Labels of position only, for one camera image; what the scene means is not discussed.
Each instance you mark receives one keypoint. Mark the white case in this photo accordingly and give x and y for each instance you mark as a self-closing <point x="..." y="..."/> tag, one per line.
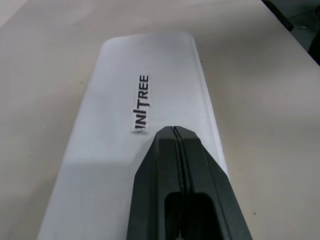
<point x="112" y="125"/>

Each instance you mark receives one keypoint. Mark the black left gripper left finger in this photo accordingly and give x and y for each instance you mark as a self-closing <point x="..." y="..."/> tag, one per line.
<point x="152" y="195"/>

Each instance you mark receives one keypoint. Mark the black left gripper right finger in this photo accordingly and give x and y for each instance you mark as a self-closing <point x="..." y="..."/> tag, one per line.
<point x="212" y="195"/>

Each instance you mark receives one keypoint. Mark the black slanted bar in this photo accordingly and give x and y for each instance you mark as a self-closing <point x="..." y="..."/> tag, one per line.
<point x="278" y="13"/>

